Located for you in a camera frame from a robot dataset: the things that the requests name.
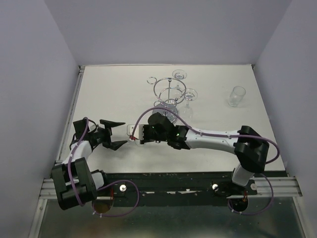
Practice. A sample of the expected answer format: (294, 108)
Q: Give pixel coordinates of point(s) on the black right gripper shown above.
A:
(145, 128)

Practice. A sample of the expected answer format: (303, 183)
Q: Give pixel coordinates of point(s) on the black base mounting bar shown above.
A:
(173, 189)

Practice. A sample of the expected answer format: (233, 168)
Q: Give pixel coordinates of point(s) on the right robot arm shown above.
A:
(247, 145)

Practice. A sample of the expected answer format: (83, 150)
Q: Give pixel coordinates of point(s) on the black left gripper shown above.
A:
(107, 131)

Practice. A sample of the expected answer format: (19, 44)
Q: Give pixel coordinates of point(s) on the clear wine glass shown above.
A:
(186, 111)
(179, 75)
(135, 142)
(236, 96)

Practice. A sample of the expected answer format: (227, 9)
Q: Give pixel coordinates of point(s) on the clear wine glass front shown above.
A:
(236, 96)

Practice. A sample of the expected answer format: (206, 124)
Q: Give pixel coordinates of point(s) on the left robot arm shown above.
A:
(74, 183)

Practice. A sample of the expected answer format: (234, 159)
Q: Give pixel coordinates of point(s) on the chrome wine glass rack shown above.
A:
(169, 93)

